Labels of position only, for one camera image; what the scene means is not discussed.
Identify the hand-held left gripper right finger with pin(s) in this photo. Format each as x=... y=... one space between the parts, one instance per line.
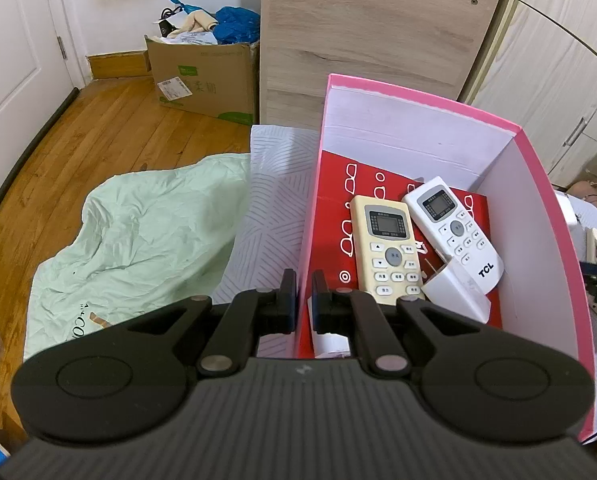
x=320 y=302

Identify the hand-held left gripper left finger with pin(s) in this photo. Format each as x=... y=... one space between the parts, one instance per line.
x=288 y=302

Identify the white power adapter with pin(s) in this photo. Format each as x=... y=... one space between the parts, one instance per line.
x=453 y=290

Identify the white remote control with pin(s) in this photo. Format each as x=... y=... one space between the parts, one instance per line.
x=453 y=225

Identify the pink cardboard box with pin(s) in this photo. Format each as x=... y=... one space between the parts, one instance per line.
x=403 y=135

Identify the red printed flat box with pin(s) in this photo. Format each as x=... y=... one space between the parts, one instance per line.
x=328 y=220

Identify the beige sandals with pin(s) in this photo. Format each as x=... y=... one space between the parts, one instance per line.
x=595 y=194

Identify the grey line-patterned pillow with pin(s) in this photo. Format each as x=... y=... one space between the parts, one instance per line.
x=273 y=185

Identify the mint green blanket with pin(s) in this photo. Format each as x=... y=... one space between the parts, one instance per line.
x=138 y=240

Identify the white wardrobe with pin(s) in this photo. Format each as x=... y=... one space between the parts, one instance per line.
x=543 y=70

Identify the brown cardboard box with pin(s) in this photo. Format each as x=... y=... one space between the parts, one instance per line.
x=213 y=75

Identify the light wooden board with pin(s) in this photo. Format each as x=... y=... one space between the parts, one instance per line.
x=368 y=25

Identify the blue plastic bag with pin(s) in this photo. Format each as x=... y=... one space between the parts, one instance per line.
x=238 y=25

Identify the wooden baseboard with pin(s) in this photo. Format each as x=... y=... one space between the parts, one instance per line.
x=118 y=64

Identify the beige cloth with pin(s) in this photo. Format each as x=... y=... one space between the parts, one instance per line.
x=196 y=22

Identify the black door draft strip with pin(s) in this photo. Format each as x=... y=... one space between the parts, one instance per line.
x=33 y=145

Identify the metal door hinge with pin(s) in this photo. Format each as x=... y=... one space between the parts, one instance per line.
x=63 y=48

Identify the white door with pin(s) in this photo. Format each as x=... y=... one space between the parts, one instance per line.
x=13 y=50

